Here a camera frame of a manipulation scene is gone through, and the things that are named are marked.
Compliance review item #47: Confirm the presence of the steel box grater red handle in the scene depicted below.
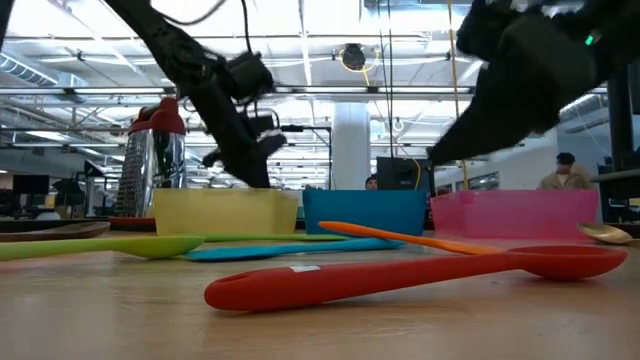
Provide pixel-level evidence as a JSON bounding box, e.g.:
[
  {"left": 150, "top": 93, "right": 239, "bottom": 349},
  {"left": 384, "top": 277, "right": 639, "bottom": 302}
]
[{"left": 113, "top": 96, "right": 188, "bottom": 233}]

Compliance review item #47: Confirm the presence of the orange silicone spatula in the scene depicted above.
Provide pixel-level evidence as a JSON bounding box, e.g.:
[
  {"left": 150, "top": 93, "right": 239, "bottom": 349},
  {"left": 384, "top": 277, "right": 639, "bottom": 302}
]
[{"left": 318, "top": 220, "right": 507, "bottom": 257}]

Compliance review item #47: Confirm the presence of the grey desk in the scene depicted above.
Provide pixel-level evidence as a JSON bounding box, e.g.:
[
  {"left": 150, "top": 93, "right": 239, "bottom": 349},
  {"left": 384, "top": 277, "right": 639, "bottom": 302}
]
[{"left": 588, "top": 167, "right": 640, "bottom": 201}]

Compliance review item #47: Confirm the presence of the pink plastic bin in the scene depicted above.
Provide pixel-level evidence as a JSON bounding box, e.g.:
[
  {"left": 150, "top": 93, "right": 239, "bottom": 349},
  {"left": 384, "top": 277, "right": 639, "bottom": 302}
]
[{"left": 430, "top": 188, "right": 600, "bottom": 241}]

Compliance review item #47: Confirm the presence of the black ceiling cable reel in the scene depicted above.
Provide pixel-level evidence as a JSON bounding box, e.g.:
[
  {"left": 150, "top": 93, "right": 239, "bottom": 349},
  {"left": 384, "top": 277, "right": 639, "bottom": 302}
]
[{"left": 341, "top": 43, "right": 368, "bottom": 72}]

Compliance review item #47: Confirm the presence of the dark wooden spoon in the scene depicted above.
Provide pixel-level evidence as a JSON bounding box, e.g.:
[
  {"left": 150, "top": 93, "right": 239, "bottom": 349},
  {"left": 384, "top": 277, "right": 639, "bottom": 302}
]
[{"left": 0, "top": 221, "right": 113, "bottom": 244}]

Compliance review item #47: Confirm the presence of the white square pillar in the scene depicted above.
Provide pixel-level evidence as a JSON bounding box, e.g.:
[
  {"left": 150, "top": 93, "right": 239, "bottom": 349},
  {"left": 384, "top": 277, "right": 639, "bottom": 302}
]
[{"left": 332, "top": 102, "right": 373, "bottom": 191}]

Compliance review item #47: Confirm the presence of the blue silicone spoon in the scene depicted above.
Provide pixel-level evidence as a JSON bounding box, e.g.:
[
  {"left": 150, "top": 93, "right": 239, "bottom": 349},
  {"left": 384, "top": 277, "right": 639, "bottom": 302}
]
[{"left": 183, "top": 237, "right": 407, "bottom": 263}]

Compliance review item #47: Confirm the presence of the red silicone spoon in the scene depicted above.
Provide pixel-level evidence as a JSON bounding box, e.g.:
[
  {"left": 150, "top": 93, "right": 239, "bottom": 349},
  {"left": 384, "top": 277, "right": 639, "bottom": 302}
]
[{"left": 203, "top": 244, "right": 629, "bottom": 313}]

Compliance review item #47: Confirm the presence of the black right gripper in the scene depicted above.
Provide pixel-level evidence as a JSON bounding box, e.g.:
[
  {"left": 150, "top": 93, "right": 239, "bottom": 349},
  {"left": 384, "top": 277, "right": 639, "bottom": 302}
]
[{"left": 427, "top": 0, "right": 617, "bottom": 166}]

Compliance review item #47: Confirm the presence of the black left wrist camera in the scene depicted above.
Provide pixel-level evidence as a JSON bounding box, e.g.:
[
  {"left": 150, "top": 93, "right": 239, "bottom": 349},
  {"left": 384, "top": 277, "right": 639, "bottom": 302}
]
[{"left": 224, "top": 51, "right": 276, "bottom": 102}]

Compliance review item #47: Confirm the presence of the black monitor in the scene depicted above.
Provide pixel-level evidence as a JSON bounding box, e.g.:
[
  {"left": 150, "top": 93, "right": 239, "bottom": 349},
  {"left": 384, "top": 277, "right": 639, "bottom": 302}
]
[
  {"left": 12, "top": 174, "right": 51, "bottom": 196},
  {"left": 375, "top": 156, "right": 434, "bottom": 191}
]

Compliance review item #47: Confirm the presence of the gold metal spoon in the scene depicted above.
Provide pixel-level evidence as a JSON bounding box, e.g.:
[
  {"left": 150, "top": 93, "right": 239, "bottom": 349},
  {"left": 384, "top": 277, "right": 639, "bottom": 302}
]
[{"left": 576, "top": 221, "right": 640, "bottom": 248}]

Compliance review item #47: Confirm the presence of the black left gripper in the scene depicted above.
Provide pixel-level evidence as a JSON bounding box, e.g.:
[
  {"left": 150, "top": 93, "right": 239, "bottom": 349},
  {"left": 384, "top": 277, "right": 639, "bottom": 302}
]
[{"left": 199, "top": 89, "right": 290, "bottom": 190}]

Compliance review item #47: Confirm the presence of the yellow plastic bin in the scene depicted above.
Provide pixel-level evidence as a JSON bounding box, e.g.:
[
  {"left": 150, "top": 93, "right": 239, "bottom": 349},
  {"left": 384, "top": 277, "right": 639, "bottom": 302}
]
[{"left": 152, "top": 187, "right": 301, "bottom": 237}]

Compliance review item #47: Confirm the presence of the black hanging cable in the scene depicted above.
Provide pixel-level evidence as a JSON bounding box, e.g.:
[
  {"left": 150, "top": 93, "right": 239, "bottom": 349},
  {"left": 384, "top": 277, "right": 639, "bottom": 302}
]
[{"left": 377, "top": 0, "right": 395, "bottom": 159}]

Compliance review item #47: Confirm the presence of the green silicone spatula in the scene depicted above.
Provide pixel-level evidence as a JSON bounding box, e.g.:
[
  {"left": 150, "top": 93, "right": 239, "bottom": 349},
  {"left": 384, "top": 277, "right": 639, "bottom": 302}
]
[{"left": 192, "top": 231, "right": 352, "bottom": 244}]

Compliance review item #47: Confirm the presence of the black metal frame rig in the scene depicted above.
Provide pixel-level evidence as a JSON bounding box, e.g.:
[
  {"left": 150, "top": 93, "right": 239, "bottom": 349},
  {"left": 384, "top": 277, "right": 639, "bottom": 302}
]
[{"left": 269, "top": 124, "right": 334, "bottom": 190}]

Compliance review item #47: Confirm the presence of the black stand post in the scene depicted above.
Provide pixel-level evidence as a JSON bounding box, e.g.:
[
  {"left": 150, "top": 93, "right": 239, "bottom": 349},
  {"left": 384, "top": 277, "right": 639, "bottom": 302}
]
[{"left": 606, "top": 64, "right": 635, "bottom": 224}]

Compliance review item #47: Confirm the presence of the green silicone spoon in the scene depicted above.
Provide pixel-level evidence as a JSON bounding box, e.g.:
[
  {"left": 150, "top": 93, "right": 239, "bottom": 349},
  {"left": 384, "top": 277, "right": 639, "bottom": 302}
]
[{"left": 0, "top": 234, "right": 208, "bottom": 262}]

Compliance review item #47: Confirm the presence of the blue plastic bin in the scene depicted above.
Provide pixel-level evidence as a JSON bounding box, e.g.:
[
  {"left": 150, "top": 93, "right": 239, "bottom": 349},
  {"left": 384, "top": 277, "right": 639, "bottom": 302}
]
[{"left": 302, "top": 188, "right": 428, "bottom": 237}]

